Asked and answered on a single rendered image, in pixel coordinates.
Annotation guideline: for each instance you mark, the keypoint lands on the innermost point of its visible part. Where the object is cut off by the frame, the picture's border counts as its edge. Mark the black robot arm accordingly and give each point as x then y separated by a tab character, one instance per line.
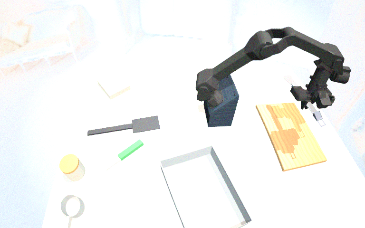
259	47

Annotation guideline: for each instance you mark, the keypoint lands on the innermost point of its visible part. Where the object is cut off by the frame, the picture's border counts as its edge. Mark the light wooden board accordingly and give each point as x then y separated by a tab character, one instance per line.
290	135

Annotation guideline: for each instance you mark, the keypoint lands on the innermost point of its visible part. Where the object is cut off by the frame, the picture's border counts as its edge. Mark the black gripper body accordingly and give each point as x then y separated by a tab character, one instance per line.
301	94

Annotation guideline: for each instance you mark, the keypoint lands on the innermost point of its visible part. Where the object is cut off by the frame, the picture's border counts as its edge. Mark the white rectangular tray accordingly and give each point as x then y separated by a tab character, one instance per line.
202	191

